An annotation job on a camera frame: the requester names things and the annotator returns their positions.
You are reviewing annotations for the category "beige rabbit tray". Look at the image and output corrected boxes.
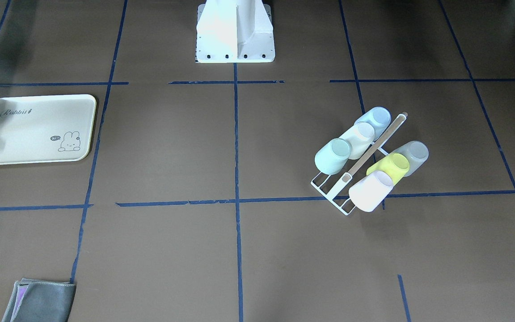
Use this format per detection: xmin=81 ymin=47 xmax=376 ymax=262
xmin=0 ymin=94 xmax=97 ymax=165

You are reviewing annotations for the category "green cup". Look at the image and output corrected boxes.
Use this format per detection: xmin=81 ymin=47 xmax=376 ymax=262
xmin=314 ymin=137 xmax=352 ymax=175

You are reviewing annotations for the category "cream white cup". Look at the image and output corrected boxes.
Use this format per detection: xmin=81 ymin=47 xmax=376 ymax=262
xmin=339 ymin=122 xmax=376 ymax=160

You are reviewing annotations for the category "pink cup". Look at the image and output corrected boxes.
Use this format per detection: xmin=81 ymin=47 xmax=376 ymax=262
xmin=349 ymin=170 xmax=394 ymax=212

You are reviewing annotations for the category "light blue cup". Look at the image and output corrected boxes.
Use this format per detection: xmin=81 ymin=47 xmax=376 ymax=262
xmin=354 ymin=106 xmax=392 ymax=141

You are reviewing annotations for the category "yellow cup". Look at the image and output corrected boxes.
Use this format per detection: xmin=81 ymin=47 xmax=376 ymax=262
xmin=366 ymin=153 xmax=409 ymax=186

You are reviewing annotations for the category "grey cup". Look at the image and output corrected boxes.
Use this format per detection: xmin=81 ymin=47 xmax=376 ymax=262
xmin=393 ymin=140 xmax=429 ymax=177

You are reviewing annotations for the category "grey folded cloth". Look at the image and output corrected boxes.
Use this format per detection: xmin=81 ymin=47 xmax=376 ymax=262
xmin=2 ymin=278 xmax=77 ymax=322

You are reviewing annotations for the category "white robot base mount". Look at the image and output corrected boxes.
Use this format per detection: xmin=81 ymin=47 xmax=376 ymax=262
xmin=195 ymin=0 xmax=276 ymax=64

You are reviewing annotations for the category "white wire cup rack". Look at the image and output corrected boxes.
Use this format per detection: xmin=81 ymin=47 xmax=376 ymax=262
xmin=310 ymin=112 xmax=408 ymax=216

